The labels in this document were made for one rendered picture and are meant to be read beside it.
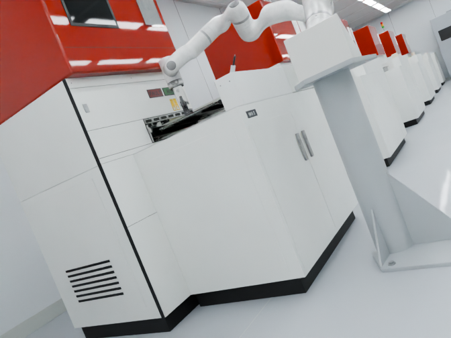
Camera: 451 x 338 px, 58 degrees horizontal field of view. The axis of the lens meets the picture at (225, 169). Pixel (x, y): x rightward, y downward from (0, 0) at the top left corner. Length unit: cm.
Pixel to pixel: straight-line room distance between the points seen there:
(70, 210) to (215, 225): 72
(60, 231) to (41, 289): 114
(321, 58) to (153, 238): 109
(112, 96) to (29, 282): 169
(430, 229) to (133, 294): 132
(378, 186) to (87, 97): 132
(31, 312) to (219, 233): 181
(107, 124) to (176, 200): 47
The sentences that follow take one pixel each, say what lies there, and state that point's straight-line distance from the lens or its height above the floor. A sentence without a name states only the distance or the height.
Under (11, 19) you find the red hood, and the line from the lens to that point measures 218.
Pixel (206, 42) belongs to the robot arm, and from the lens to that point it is 224.
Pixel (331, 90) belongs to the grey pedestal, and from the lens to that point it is 174.
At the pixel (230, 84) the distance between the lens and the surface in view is 170.
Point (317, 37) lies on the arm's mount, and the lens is 173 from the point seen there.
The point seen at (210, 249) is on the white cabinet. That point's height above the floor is 28.
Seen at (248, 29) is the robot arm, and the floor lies 120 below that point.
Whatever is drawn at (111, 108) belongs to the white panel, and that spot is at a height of 106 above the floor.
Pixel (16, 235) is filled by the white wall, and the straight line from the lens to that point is 327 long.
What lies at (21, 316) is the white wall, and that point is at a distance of 324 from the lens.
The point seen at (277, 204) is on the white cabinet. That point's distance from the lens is 165.
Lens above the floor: 69
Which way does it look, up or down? 3 degrees down
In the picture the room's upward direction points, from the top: 22 degrees counter-clockwise
